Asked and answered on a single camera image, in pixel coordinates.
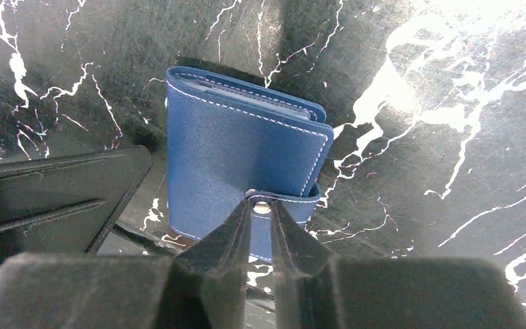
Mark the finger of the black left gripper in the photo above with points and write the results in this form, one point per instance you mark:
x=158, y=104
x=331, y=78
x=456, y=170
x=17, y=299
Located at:
x=67, y=204

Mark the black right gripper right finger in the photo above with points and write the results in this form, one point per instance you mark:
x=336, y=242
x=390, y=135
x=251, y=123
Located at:
x=317, y=288

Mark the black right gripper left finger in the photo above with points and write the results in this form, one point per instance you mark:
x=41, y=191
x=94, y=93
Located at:
x=203, y=287

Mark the blue leather card holder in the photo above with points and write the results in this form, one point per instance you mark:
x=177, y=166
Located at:
x=230, y=140

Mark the black marbled table mat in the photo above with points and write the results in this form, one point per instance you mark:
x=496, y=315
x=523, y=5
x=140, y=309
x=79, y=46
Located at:
x=427, y=100

